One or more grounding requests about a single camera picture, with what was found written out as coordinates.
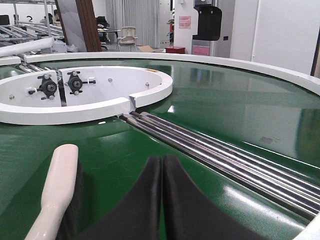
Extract white inner ring guard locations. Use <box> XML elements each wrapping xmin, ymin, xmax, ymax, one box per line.
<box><xmin>0</xmin><ymin>66</ymin><xmax>173</xmax><ymax>125</ymax></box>

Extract brown wooden pillar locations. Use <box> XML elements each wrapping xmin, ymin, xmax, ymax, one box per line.
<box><xmin>55</xmin><ymin>0</ymin><xmax>102</xmax><ymax>52</ymax></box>

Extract left black bearing unit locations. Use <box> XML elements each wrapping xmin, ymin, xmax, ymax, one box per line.
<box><xmin>26</xmin><ymin>74</ymin><xmax>58</xmax><ymax>100</ymax></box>

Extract green circular conveyor belt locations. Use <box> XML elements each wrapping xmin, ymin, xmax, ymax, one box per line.
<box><xmin>0</xmin><ymin>59</ymin><xmax>320</xmax><ymax>240</ymax></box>

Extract beige hand broom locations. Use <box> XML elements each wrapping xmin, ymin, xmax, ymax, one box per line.
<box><xmin>25</xmin><ymin>144</ymin><xmax>83</xmax><ymax>240</ymax></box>

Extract steel transfer rollers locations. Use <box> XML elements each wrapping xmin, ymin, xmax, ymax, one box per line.
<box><xmin>120</xmin><ymin>111</ymin><xmax>320</xmax><ymax>219</ymax></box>

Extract black water dispenser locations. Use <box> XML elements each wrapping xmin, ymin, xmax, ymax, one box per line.
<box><xmin>192</xmin><ymin>0</ymin><xmax>222</xmax><ymax>41</ymax></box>

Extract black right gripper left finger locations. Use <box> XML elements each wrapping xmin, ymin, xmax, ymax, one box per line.
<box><xmin>75</xmin><ymin>156</ymin><xmax>162</xmax><ymax>240</ymax></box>

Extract right black bearing unit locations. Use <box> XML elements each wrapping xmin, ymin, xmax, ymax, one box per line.
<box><xmin>67</xmin><ymin>70</ymin><xmax>97</xmax><ymax>95</ymax></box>

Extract white outer conveyor rim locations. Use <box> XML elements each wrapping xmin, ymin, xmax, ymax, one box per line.
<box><xmin>0</xmin><ymin>52</ymin><xmax>320</xmax><ymax>95</ymax></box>

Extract black bearing unit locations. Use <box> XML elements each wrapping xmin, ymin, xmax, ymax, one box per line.
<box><xmin>26</xmin><ymin>74</ymin><xmax>58</xmax><ymax>100</ymax></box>
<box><xmin>67</xmin><ymin>70</ymin><xmax>97</xmax><ymax>95</ymax></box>

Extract roller conveyor rack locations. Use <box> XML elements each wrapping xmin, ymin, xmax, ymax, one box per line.
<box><xmin>0</xmin><ymin>0</ymin><xmax>65</xmax><ymax>47</ymax></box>

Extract white mesh office chair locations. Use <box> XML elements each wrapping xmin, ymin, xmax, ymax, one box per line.
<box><xmin>117</xmin><ymin>26</ymin><xmax>138</xmax><ymax>52</ymax></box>

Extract red box on floor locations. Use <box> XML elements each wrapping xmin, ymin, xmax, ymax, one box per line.
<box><xmin>165</xmin><ymin>46</ymin><xmax>186</xmax><ymax>54</ymax></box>

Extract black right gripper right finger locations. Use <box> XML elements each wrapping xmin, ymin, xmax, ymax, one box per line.
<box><xmin>162</xmin><ymin>154</ymin><xmax>264</xmax><ymax>240</ymax></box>

